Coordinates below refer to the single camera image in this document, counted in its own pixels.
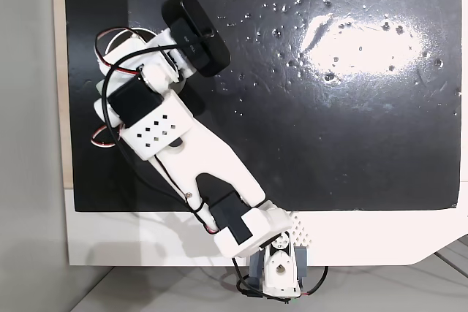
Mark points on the black mat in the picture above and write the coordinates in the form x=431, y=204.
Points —
x=329, y=144

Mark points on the grey table clamp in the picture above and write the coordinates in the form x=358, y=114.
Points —
x=302, y=261

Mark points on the black oval camera box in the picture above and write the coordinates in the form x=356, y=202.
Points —
x=210, y=50

